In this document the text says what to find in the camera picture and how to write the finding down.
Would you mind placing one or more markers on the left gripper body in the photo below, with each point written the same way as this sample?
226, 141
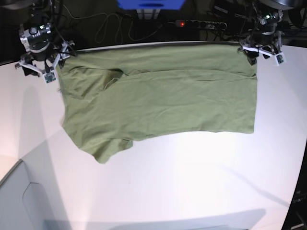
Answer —
268, 43

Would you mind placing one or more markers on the blue box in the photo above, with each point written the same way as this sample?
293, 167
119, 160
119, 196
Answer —
150, 4

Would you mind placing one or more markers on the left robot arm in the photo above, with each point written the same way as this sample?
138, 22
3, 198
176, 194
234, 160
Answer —
267, 14

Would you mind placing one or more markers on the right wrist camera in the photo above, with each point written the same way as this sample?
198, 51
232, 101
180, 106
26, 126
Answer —
50, 77

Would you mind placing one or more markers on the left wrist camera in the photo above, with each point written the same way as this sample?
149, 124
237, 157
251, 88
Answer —
280, 58

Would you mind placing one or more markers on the green T-shirt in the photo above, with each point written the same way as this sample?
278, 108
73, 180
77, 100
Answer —
116, 97

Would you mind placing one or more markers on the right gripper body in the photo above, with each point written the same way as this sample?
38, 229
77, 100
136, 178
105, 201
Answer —
47, 59

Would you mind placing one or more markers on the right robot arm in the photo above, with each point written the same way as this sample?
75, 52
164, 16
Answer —
43, 27

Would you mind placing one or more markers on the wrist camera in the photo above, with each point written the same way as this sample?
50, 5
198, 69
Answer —
50, 77
280, 58

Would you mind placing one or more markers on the black power strip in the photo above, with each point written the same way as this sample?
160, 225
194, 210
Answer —
197, 24

